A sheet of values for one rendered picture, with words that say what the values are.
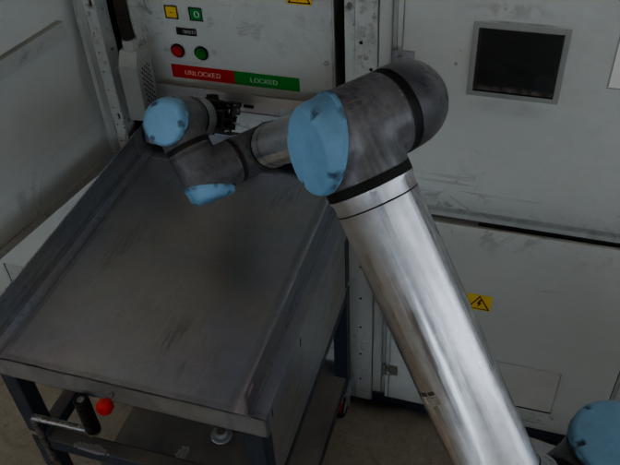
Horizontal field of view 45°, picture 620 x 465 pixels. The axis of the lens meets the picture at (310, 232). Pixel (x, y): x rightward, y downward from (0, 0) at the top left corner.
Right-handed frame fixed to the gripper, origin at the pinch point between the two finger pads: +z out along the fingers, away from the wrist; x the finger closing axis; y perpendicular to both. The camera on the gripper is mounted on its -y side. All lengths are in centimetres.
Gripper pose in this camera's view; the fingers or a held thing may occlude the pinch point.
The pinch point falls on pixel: (224, 113)
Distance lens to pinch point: 178.3
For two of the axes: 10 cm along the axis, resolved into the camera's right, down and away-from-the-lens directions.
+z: 2.7, -1.9, 9.4
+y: 9.6, 1.6, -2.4
